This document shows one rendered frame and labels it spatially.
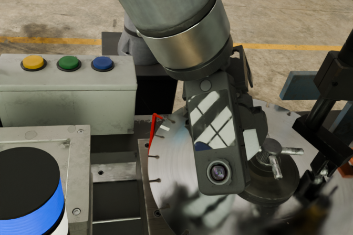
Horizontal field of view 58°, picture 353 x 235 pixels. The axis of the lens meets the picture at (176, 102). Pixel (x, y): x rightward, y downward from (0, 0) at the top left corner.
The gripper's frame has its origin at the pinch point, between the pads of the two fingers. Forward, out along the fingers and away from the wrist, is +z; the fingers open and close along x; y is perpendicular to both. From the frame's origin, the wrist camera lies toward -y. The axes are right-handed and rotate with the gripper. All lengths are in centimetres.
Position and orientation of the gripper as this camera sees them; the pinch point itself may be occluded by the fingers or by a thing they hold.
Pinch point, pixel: (243, 159)
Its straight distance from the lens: 44.6
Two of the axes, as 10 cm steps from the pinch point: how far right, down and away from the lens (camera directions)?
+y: 0.7, -7.9, 6.1
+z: 3.9, 5.8, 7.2
